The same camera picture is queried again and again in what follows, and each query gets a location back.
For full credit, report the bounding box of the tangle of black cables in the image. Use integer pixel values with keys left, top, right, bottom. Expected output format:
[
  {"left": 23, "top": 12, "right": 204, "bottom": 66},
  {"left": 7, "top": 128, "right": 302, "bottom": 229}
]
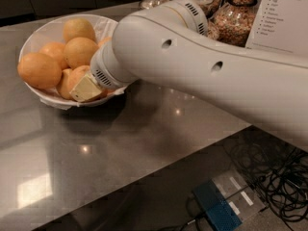
[{"left": 222, "top": 127, "right": 308, "bottom": 231}]

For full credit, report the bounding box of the glass jar centre granola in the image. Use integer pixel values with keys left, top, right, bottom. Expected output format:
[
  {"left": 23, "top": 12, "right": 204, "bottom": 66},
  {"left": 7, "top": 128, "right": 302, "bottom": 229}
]
[{"left": 207, "top": 19, "right": 219, "bottom": 40}]

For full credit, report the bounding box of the allergens information sign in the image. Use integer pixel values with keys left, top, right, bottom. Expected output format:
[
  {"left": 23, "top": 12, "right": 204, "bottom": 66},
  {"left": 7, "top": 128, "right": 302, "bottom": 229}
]
[{"left": 246, "top": 0, "right": 308, "bottom": 57}]

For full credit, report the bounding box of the blue box on floor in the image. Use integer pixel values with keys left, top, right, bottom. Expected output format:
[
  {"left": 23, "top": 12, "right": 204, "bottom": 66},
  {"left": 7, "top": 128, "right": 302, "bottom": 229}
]
[{"left": 192, "top": 180, "right": 242, "bottom": 231}]

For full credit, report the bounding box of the orange low between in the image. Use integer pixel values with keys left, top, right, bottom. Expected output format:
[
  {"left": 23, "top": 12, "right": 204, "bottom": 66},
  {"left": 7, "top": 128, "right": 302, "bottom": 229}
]
[{"left": 56, "top": 68, "right": 72, "bottom": 100}]

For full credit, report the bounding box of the glass jar right muesli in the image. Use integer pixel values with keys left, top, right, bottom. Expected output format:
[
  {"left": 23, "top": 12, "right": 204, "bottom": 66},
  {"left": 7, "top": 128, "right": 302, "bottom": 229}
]
[{"left": 213, "top": 0, "right": 257, "bottom": 47}]

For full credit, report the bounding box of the orange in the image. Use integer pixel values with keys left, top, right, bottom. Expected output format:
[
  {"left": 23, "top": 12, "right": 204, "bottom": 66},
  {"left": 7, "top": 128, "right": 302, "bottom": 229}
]
[
  {"left": 97, "top": 37, "right": 112, "bottom": 47},
  {"left": 17, "top": 52, "right": 62, "bottom": 90},
  {"left": 67, "top": 65, "right": 108, "bottom": 102},
  {"left": 63, "top": 17, "right": 96, "bottom": 42},
  {"left": 39, "top": 41, "right": 68, "bottom": 69},
  {"left": 64, "top": 38, "right": 98, "bottom": 69}
]

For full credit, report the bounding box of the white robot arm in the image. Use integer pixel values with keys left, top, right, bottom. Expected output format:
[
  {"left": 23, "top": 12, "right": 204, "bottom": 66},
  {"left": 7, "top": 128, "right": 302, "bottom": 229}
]
[{"left": 71, "top": 0, "right": 308, "bottom": 150}]

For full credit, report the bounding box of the white bowl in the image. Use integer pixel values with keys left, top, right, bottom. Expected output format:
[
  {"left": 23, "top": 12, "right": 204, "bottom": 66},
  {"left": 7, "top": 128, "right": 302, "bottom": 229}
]
[{"left": 19, "top": 14, "right": 127, "bottom": 110}]

